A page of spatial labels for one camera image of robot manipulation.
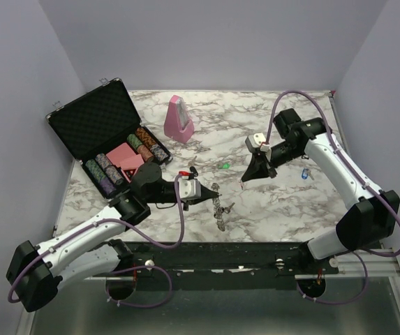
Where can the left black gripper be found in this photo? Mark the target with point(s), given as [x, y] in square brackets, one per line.
[205, 194]

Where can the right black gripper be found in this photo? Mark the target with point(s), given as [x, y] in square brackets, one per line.
[260, 167]

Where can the blue tag key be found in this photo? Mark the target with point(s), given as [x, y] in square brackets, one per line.
[307, 174]

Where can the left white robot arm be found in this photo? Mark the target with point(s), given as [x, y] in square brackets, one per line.
[37, 271]

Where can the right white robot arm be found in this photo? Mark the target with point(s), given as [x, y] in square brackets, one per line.
[370, 209]

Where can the black tag key centre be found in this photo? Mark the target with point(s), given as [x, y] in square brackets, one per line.
[228, 208]

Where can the black tag key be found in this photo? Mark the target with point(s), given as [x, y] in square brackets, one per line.
[193, 171]
[228, 208]

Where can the green tag key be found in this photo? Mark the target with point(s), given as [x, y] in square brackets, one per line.
[224, 166]

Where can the black tag key left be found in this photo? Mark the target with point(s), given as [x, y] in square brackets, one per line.
[193, 171]

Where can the pink metronome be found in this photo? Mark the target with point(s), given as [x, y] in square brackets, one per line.
[178, 124]

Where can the black poker chip case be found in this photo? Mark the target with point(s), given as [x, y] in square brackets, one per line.
[98, 122]

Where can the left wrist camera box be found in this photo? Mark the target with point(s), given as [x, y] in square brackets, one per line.
[189, 186]

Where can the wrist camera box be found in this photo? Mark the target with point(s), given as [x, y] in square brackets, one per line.
[257, 143]
[189, 186]

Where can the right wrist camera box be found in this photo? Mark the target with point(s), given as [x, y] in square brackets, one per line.
[257, 143]

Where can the black front mounting rail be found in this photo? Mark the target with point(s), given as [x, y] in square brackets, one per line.
[211, 266]

